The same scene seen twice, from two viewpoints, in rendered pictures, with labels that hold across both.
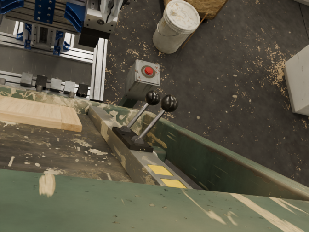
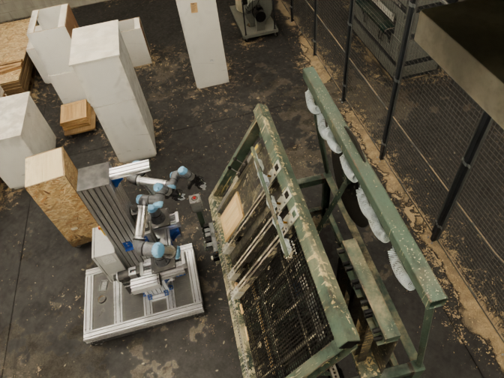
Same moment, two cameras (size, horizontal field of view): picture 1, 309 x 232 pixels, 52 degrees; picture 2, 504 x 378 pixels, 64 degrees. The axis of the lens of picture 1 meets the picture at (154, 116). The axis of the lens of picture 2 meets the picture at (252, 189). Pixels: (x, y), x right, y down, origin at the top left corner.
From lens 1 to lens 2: 3.29 m
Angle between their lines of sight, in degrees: 35
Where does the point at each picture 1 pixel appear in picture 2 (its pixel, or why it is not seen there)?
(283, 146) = (181, 158)
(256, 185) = (247, 140)
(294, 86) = (139, 154)
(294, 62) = (122, 156)
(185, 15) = not seen: hidden behind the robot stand
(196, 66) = not seen: hidden behind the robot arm
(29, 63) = (181, 283)
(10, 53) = (178, 295)
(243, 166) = (243, 144)
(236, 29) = not seen: hidden behind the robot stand
